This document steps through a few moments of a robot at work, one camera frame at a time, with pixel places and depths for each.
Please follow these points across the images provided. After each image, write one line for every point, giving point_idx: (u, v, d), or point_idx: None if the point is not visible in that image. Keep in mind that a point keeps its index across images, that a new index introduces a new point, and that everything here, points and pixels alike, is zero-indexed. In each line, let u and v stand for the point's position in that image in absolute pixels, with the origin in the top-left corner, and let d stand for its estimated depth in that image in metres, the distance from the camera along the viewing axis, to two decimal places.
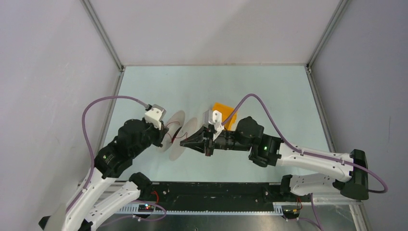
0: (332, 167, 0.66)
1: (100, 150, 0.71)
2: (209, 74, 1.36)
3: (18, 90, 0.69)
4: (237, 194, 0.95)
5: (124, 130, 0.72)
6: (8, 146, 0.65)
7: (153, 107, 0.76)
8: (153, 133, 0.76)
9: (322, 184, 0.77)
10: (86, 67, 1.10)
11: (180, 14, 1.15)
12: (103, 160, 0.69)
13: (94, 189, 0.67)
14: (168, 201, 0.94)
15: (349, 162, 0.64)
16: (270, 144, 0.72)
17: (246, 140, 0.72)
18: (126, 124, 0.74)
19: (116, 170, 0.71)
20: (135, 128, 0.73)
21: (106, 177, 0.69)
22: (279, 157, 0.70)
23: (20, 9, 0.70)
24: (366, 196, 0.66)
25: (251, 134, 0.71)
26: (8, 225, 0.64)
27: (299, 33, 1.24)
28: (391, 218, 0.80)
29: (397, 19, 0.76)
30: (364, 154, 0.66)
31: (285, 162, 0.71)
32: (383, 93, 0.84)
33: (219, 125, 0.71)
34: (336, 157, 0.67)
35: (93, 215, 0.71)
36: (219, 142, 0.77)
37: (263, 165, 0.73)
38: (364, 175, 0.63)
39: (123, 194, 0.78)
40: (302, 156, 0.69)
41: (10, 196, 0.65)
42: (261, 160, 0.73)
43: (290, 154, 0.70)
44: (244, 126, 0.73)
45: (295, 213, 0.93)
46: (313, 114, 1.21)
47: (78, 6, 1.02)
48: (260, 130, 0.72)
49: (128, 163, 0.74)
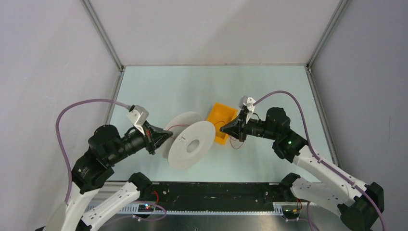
0: (340, 185, 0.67)
1: (76, 162, 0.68)
2: (210, 74, 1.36)
3: (18, 90, 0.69)
4: (237, 195, 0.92)
5: (94, 140, 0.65)
6: (8, 147, 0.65)
7: (134, 108, 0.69)
8: (140, 140, 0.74)
9: (325, 198, 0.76)
10: (86, 66, 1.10)
11: (180, 14, 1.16)
12: (78, 173, 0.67)
13: (75, 204, 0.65)
14: (168, 202, 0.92)
15: (360, 187, 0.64)
16: (295, 140, 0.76)
17: (272, 124, 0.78)
18: (96, 132, 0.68)
19: (95, 183, 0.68)
20: (106, 137, 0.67)
21: (84, 192, 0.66)
22: (297, 154, 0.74)
23: (20, 9, 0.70)
24: None
25: (276, 118, 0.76)
26: (9, 226, 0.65)
27: (299, 33, 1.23)
28: (390, 218, 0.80)
29: (397, 20, 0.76)
30: (383, 191, 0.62)
31: (300, 162, 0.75)
32: (383, 93, 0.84)
33: (251, 106, 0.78)
34: (350, 179, 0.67)
35: (92, 218, 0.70)
36: (250, 129, 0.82)
37: (281, 155, 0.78)
38: (366, 209, 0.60)
39: (122, 196, 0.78)
40: (318, 164, 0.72)
41: (9, 196, 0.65)
42: (282, 150, 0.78)
43: (308, 157, 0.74)
44: (274, 112, 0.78)
45: (295, 213, 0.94)
46: (313, 114, 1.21)
47: (78, 6, 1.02)
48: (286, 120, 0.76)
49: (109, 173, 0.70)
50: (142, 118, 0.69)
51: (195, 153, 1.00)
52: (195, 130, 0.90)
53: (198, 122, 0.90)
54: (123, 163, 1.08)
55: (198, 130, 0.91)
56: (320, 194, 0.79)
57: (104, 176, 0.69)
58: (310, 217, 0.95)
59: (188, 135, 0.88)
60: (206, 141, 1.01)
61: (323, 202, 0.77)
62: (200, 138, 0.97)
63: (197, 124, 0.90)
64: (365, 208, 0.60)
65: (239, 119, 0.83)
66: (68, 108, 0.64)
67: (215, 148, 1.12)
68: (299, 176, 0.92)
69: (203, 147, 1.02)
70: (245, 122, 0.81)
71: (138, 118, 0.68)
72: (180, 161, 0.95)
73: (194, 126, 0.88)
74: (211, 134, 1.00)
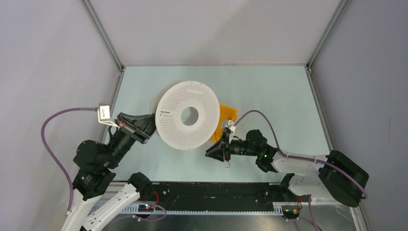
0: (308, 165, 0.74)
1: (78, 172, 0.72)
2: (210, 74, 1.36)
3: (18, 91, 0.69)
4: (237, 195, 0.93)
5: (78, 160, 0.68)
6: (9, 147, 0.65)
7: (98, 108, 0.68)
8: (128, 138, 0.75)
9: (316, 184, 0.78)
10: (86, 67, 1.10)
11: (180, 14, 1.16)
12: (82, 181, 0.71)
13: (78, 210, 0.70)
14: (168, 202, 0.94)
15: (320, 160, 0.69)
16: (270, 153, 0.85)
17: (252, 146, 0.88)
18: (79, 150, 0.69)
19: (97, 189, 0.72)
20: (87, 154, 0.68)
21: (88, 198, 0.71)
22: (272, 161, 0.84)
23: (19, 9, 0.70)
24: (357, 200, 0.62)
25: (255, 140, 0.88)
26: (9, 226, 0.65)
27: (299, 33, 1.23)
28: (391, 219, 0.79)
29: (398, 20, 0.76)
30: (339, 152, 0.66)
31: (277, 163, 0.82)
32: (382, 94, 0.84)
33: (233, 126, 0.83)
34: (311, 157, 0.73)
35: (92, 223, 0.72)
36: (234, 148, 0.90)
37: (265, 170, 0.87)
38: (336, 175, 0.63)
39: (122, 198, 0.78)
40: (288, 160, 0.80)
41: (9, 198, 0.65)
42: (263, 165, 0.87)
43: (280, 158, 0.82)
44: (253, 134, 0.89)
45: (295, 213, 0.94)
46: (313, 114, 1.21)
47: (78, 6, 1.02)
48: (263, 140, 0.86)
49: (109, 179, 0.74)
50: (103, 112, 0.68)
51: (198, 125, 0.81)
52: (175, 96, 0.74)
53: (175, 86, 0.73)
54: (123, 164, 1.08)
55: (181, 96, 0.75)
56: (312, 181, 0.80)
57: (106, 182, 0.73)
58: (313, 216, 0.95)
59: (169, 105, 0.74)
60: (207, 107, 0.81)
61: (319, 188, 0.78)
62: (195, 106, 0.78)
63: (175, 89, 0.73)
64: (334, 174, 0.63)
65: (223, 141, 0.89)
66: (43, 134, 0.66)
67: None
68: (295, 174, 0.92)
69: (208, 117, 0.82)
70: (228, 142, 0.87)
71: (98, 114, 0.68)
72: (181, 139, 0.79)
73: (170, 93, 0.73)
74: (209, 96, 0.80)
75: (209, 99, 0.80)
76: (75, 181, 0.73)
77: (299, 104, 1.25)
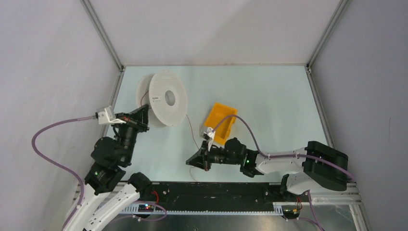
0: (290, 162, 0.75)
1: (91, 167, 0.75)
2: (210, 74, 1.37)
3: (16, 91, 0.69)
4: (237, 195, 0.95)
5: (96, 155, 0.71)
6: (9, 147, 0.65)
7: (97, 112, 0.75)
8: (131, 130, 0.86)
9: (307, 179, 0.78)
10: (86, 67, 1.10)
11: (180, 15, 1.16)
12: (95, 176, 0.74)
13: (88, 204, 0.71)
14: (168, 201, 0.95)
15: (300, 155, 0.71)
16: (252, 158, 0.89)
17: (233, 156, 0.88)
18: (96, 146, 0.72)
19: (108, 186, 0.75)
20: (105, 150, 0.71)
21: (99, 193, 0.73)
22: (256, 166, 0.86)
23: (19, 9, 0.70)
24: (344, 185, 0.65)
25: (235, 149, 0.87)
26: (8, 226, 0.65)
27: (300, 33, 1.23)
28: (391, 219, 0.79)
29: (398, 21, 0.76)
30: (315, 143, 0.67)
31: (263, 168, 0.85)
32: (383, 94, 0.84)
33: (211, 132, 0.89)
34: (292, 153, 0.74)
35: (92, 223, 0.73)
36: (213, 158, 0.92)
37: (251, 175, 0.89)
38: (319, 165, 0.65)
39: (122, 198, 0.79)
40: (270, 160, 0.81)
41: (10, 198, 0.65)
42: (248, 171, 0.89)
43: (262, 160, 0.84)
44: (229, 144, 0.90)
45: (295, 213, 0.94)
46: (313, 114, 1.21)
47: (78, 6, 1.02)
48: (242, 147, 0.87)
49: (121, 176, 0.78)
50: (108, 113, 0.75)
51: (177, 104, 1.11)
52: (157, 85, 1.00)
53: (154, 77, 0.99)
54: None
55: (161, 84, 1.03)
56: (301, 179, 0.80)
57: (117, 178, 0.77)
58: (316, 216, 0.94)
59: (156, 92, 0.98)
60: (176, 87, 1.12)
61: (312, 183, 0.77)
62: (170, 89, 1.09)
63: (155, 80, 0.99)
64: (316, 165, 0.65)
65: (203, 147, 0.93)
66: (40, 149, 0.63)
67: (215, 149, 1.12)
68: (289, 175, 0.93)
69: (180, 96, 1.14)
70: (207, 149, 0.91)
71: (107, 115, 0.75)
72: (173, 116, 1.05)
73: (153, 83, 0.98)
74: (174, 81, 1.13)
75: (175, 83, 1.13)
76: (86, 176, 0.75)
77: (300, 104, 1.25)
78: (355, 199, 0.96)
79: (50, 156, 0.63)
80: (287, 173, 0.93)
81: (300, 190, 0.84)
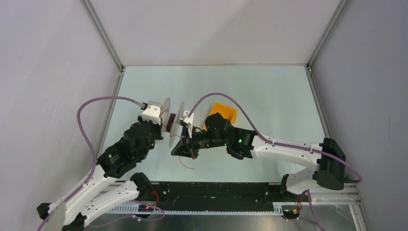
0: (301, 156, 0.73)
1: (107, 149, 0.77)
2: (209, 74, 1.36)
3: (17, 92, 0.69)
4: (237, 195, 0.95)
5: (130, 134, 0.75)
6: (9, 147, 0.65)
7: (149, 105, 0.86)
8: (154, 129, 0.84)
9: (306, 178, 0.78)
10: (86, 67, 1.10)
11: (180, 15, 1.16)
12: (108, 159, 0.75)
13: (94, 185, 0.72)
14: (168, 201, 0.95)
15: (316, 150, 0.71)
16: (245, 136, 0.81)
17: (216, 133, 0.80)
18: (133, 126, 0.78)
19: (119, 170, 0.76)
20: (141, 132, 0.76)
21: (108, 176, 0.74)
22: (252, 148, 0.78)
23: (19, 9, 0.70)
24: (342, 186, 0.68)
25: (216, 126, 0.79)
26: (7, 225, 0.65)
27: (299, 33, 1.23)
28: (392, 219, 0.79)
29: (397, 21, 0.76)
30: (335, 141, 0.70)
31: (259, 153, 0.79)
32: (383, 93, 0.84)
33: (188, 118, 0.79)
34: (305, 146, 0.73)
35: (89, 209, 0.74)
36: (198, 143, 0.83)
37: (240, 157, 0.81)
38: (332, 164, 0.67)
39: (121, 193, 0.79)
40: (273, 147, 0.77)
41: (10, 197, 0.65)
42: (238, 152, 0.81)
43: (262, 145, 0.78)
44: (211, 121, 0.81)
45: (295, 213, 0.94)
46: (313, 114, 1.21)
47: (78, 6, 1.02)
48: (226, 123, 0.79)
49: (132, 167, 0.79)
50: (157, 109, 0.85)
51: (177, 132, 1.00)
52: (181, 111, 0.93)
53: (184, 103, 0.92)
54: None
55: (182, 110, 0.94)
56: (301, 179, 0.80)
57: (129, 166, 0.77)
58: (316, 217, 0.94)
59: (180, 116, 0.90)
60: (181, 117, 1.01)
61: (310, 182, 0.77)
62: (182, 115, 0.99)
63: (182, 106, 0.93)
64: (331, 164, 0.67)
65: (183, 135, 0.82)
66: (84, 104, 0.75)
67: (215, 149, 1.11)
68: (288, 175, 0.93)
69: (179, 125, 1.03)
70: (188, 136, 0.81)
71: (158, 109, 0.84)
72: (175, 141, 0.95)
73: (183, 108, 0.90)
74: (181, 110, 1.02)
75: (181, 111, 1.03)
76: (99, 157, 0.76)
77: (300, 104, 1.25)
78: (355, 199, 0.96)
79: (80, 121, 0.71)
80: (287, 173, 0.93)
81: (300, 190, 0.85)
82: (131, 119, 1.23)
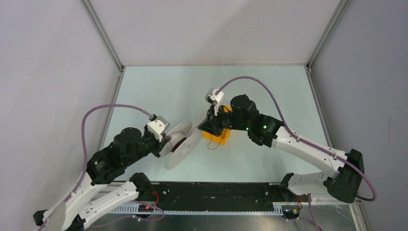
0: (324, 159, 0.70)
1: (94, 156, 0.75)
2: (209, 74, 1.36)
3: (17, 92, 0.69)
4: (237, 195, 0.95)
5: (119, 138, 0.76)
6: (9, 147, 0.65)
7: (157, 119, 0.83)
8: (152, 143, 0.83)
9: (313, 183, 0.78)
10: (86, 67, 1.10)
11: (180, 14, 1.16)
12: (94, 166, 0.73)
13: (83, 193, 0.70)
14: (168, 202, 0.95)
15: (341, 158, 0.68)
16: (271, 124, 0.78)
17: (239, 112, 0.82)
18: (124, 132, 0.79)
19: (106, 177, 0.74)
20: (132, 137, 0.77)
21: (95, 184, 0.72)
22: (274, 137, 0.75)
23: (19, 9, 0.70)
24: (350, 200, 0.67)
25: (240, 106, 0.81)
26: (7, 224, 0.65)
27: (299, 33, 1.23)
28: (392, 219, 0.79)
29: (397, 20, 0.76)
30: (361, 156, 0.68)
31: (279, 145, 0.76)
32: (383, 93, 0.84)
33: (214, 96, 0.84)
34: (331, 151, 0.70)
35: (88, 212, 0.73)
36: (222, 122, 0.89)
37: (260, 142, 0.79)
38: (351, 177, 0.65)
39: (121, 194, 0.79)
40: (297, 143, 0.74)
41: (10, 197, 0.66)
42: (259, 137, 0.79)
43: (287, 137, 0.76)
44: (236, 101, 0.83)
45: (295, 213, 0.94)
46: (313, 114, 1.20)
47: (78, 6, 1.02)
48: (251, 105, 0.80)
49: (120, 173, 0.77)
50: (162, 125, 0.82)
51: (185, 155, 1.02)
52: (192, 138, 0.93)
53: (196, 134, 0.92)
54: None
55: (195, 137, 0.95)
56: (310, 183, 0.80)
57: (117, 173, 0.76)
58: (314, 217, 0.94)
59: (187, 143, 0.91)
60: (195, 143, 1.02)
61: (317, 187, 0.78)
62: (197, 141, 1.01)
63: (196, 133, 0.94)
64: (350, 177, 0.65)
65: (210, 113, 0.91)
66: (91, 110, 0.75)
67: (215, 149, 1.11)
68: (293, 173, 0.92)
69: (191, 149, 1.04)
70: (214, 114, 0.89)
71: (163, 126, 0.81)
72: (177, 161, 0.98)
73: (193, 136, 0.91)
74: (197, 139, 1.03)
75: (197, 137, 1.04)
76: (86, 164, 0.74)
77: (299, 104, 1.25)
78: (355, 199, 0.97)
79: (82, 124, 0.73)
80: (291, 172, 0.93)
81: (301, 191, 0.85)
82: (131, 119, 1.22)
